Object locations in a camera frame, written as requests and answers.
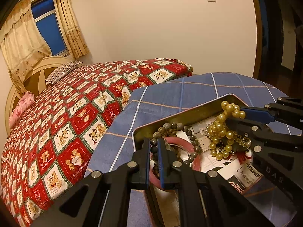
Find gold pearl necklace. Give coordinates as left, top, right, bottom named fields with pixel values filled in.
left=204, top=100, right=252, bottom=161

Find grey stone bead bracelet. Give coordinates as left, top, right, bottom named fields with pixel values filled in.
left=150, top=122, right=201, bottom=166

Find paper cards in tin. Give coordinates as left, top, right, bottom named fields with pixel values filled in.
left=188, top=118, right=262, bottom=194

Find pink metal tin box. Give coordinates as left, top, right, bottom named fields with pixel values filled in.
left=133, top=94, right=262, bottom=226

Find red patchwork bedspread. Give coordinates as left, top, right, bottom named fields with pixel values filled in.
left=1, top=58, right=193, bottom=226

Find blue plaid tablecloth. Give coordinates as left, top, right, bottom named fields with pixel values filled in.
left=86, top=73, right=302, bottom=226

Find pink jade bangle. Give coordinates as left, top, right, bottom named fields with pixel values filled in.
left=148, top=136, right=202, bottom=190

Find pink floral pillow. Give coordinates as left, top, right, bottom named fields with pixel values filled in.
left=8, top=91, right=35, bottom=129

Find striped pillow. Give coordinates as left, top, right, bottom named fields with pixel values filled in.
left=46, top=60, right=82, bottom=86

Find beige right curtain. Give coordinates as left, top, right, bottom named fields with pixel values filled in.
left=53, top=0, right=89, bottom=59

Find beige curtain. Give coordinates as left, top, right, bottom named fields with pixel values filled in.
left=53, top=0, right=89, bottom=59
left=1, top=0, right=52, bottom=95

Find beige left curtain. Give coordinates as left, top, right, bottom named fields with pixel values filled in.
left=1, top=0, right=52, bottom=95

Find window with blue glass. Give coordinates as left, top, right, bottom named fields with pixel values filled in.
left=31, top=0, right=68, bottom=56

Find brown wooden door frame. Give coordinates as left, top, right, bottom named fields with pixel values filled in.
left=246, top=0, right=264, bottom=79

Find brown wooden bead bracelet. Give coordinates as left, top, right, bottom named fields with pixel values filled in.
left=151, top=146, right=183, bottom=179

